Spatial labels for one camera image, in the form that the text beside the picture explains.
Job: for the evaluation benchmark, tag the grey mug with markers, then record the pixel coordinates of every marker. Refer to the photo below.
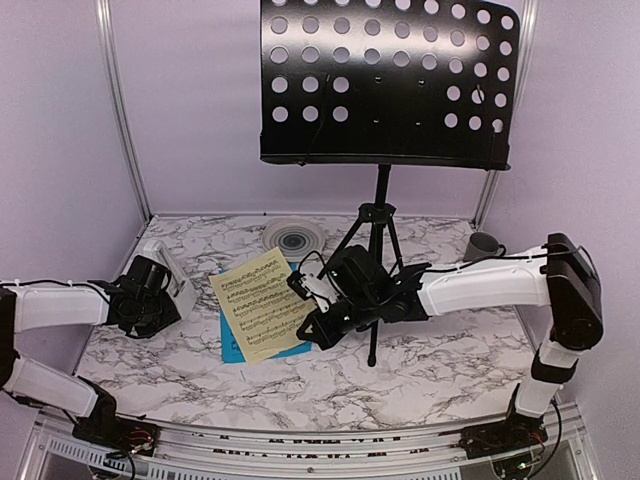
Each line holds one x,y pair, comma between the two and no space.
482,245

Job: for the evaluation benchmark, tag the aluminium front rail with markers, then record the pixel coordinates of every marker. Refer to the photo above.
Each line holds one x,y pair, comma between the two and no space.
195,452

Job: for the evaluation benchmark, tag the black music stand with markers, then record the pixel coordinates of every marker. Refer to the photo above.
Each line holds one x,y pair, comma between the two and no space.
418,83

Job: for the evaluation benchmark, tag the grey collapsible bowl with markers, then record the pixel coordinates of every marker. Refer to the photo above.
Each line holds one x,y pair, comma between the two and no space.
295,237

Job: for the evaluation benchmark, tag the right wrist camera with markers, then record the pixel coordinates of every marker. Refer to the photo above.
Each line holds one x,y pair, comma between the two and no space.
308,287

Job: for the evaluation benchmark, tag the right aluminium frame post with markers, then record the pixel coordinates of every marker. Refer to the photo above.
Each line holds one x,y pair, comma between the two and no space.
528,22

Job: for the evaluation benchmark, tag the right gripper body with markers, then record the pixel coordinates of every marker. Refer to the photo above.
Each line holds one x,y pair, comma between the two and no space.
335,331

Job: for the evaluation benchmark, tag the yellow sheet music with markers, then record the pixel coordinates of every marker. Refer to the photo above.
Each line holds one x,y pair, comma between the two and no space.
260,305

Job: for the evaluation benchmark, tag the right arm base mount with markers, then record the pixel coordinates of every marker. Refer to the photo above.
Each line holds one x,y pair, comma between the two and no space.
515,431

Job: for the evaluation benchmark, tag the left aluminium frame post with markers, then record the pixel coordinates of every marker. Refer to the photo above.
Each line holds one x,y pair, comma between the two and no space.
109,50

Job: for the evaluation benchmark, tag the white metronome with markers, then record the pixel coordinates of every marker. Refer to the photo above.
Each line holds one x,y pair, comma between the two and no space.
180,288

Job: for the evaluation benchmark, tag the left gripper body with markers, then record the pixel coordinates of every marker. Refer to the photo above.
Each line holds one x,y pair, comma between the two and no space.
154,318

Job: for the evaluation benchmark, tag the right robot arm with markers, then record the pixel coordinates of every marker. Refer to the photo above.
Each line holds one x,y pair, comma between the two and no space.
357,291

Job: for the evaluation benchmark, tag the aluminium frame post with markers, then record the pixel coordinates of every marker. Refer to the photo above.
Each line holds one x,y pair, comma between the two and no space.
109,50
528,22

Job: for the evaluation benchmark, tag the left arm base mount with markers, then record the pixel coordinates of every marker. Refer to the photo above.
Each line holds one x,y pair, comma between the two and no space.
117,435

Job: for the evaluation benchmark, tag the blue sheet music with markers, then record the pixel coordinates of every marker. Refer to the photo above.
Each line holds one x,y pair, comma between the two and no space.
235,350

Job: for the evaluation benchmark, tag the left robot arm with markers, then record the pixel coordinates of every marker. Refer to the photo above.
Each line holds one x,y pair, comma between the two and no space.
48,303

